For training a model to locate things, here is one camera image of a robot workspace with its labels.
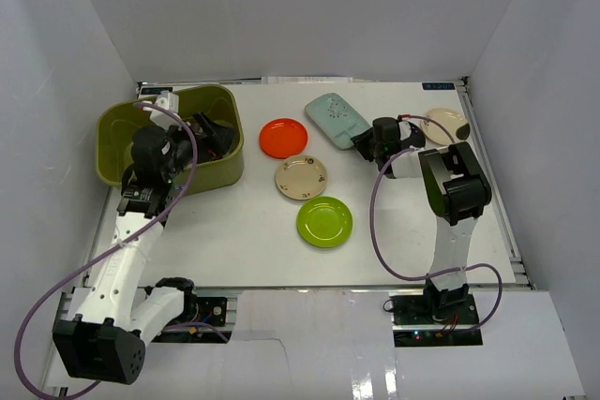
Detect large black rimmed beige plate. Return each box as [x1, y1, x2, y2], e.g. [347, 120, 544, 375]
[194, 113, 238, 164]

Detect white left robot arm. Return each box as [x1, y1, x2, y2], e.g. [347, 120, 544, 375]
[52, 106, 215, 385]

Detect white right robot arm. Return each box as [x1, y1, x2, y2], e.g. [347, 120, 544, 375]
[351, 114, 503, 324]

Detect olive green plastic bin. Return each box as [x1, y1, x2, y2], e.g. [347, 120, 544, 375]
[96, 84, 244, 195]

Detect black round plate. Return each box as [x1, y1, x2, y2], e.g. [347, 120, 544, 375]
[408, 122, 427, 148]

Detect light blue oblong dish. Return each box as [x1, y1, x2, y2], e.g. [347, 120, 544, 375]
[305, 93, 370, 150]

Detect blue label sticker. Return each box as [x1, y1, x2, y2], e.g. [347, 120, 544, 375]
[422, 82, 456, 91]

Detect cream plate with black spot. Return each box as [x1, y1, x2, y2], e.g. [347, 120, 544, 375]
[421, 108, 471, 146]

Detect orange round plate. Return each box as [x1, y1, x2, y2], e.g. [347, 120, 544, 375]
[259, 118, 308, 159]

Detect beige plate with characters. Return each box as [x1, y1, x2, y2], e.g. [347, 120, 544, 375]
[275, 155, 328, 201]

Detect papers at table back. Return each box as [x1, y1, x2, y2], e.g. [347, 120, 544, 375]
[261, 76, 353, 84]

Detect lime green round plate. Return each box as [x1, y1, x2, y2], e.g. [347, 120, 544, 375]
[296, 196, 353, 249]

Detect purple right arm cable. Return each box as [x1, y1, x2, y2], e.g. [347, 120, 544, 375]
[368, 113, 503, 338]

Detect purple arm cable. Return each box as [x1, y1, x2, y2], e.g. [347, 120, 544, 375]
[13, 100, 231, 399]
[368, 113, 503, 338]

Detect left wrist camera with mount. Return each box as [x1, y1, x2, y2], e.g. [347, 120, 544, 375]
[142, 91, 180, 114]

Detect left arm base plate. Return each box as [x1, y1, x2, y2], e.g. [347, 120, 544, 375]
[152, 296, 233, 344]

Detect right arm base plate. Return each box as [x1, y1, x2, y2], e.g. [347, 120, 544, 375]
[382, 294, 483, 348]

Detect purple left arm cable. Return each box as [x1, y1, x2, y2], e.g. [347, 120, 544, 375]
[13, 100, 231, 399]

